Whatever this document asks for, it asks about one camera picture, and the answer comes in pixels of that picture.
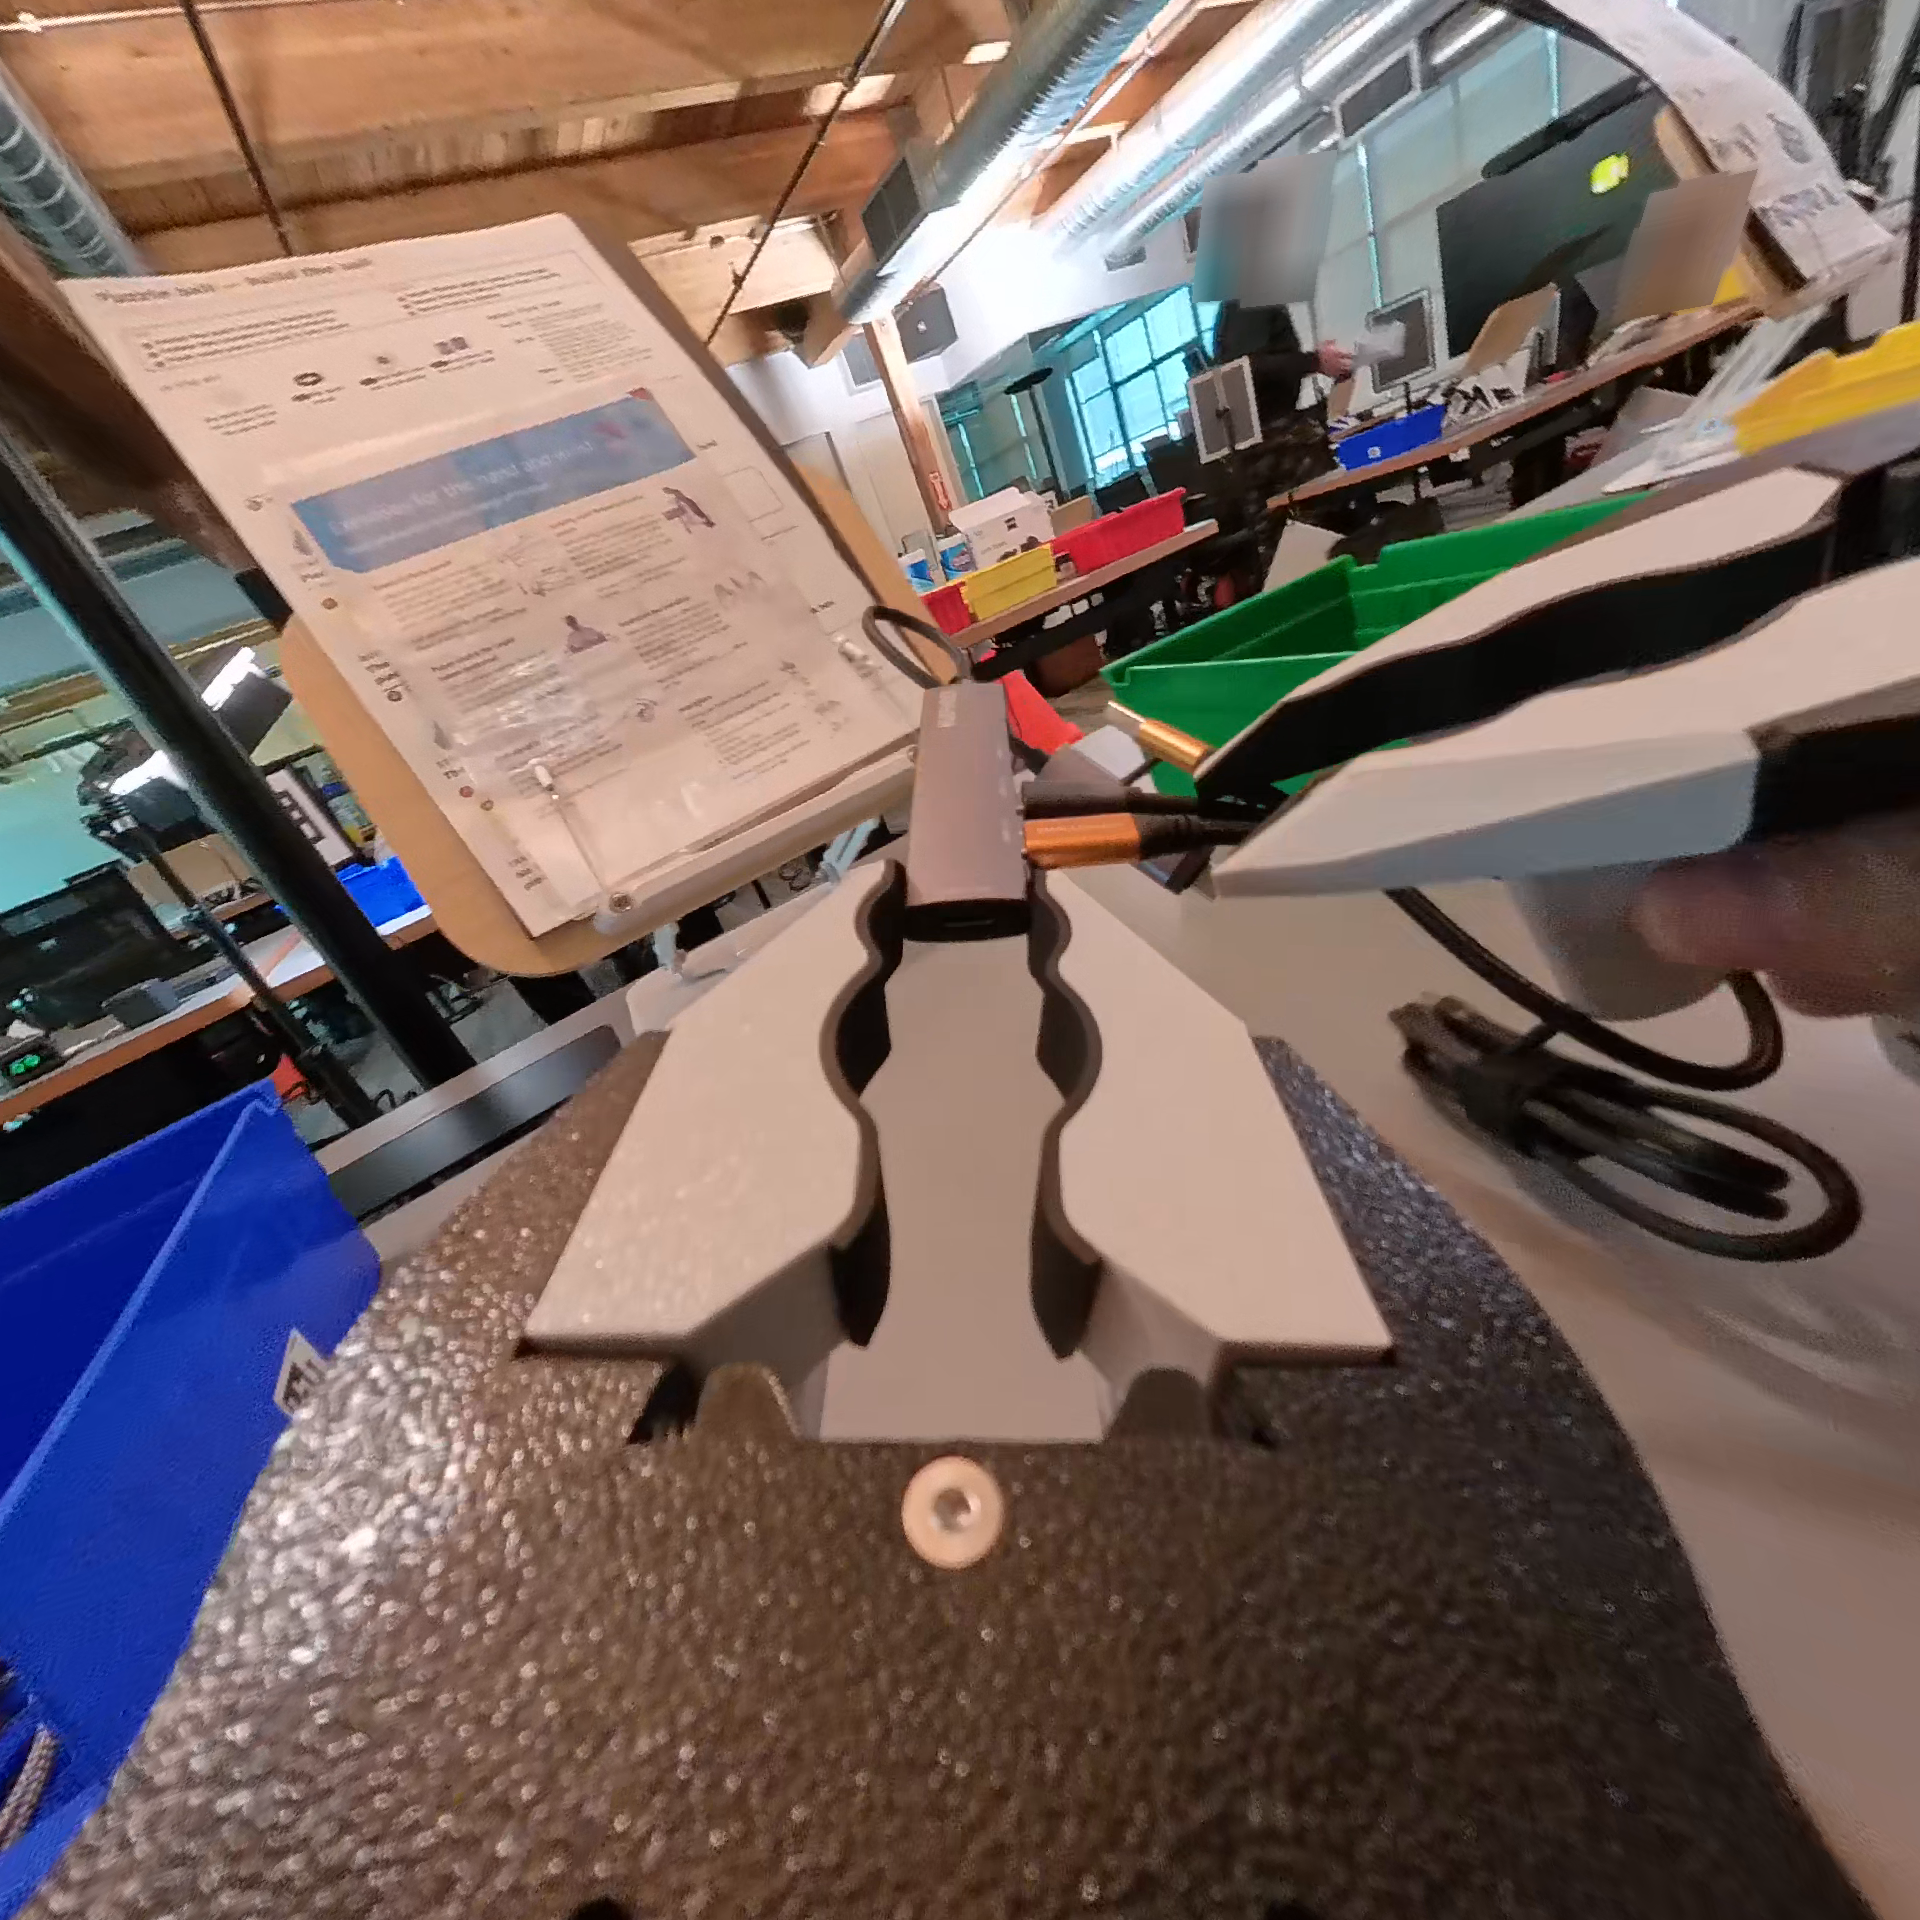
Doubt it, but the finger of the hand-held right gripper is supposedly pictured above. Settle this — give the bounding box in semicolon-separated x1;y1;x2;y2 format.
1194;467;1843;803
1211;558;1920;902

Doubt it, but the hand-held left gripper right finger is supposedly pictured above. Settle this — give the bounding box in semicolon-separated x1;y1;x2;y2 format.
966;870;1397;1442

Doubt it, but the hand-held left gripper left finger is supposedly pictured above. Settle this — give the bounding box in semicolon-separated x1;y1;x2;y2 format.
515;861;978;1445

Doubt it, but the black charging cable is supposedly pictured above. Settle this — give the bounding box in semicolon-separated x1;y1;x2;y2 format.
1032;738;1866;1265

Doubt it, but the green plastic bin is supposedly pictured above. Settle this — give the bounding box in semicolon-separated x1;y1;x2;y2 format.
1101;494;1652;752

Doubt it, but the black cable with orange plugs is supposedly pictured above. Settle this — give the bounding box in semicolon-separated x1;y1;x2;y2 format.
1022;697;1278;894

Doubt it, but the grey USB hub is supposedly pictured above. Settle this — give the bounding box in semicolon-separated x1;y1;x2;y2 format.
862;603;1040;947

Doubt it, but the blue plastic bin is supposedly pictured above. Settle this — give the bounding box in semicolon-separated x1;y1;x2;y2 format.
0;1075;383;1920

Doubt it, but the grey desk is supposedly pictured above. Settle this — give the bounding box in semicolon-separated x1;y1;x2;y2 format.
322;840;1920;1920

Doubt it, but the person's right hand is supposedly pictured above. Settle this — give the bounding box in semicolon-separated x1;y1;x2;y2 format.
1632;831;1920;1025

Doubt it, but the white stand base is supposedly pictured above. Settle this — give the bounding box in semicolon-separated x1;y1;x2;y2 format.
621;815;917;1040

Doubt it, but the yellow plastic bin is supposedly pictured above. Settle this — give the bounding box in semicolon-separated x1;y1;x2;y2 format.
961;546;1062;619
1731;322;1920;467

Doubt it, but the large black monitor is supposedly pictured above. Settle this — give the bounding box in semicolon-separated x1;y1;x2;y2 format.
1434;132;1686;361

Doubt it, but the white printed paper strip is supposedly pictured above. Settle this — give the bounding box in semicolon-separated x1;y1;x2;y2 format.
1500;0;1899;280

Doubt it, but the orange floor marker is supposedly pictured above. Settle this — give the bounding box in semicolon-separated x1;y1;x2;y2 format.
994;666;1085;755

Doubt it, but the white cardboard box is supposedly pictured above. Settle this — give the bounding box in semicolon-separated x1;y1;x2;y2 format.
947;492;1055;563

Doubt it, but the black metal pole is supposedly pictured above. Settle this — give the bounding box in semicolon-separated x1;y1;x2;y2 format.
0;420;480;1089

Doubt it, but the printed instruction sheet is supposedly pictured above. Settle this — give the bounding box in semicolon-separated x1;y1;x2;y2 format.
55;210;924;936

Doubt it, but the silver ventilation duct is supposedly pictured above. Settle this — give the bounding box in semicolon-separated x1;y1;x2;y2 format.
832;0;1188;324

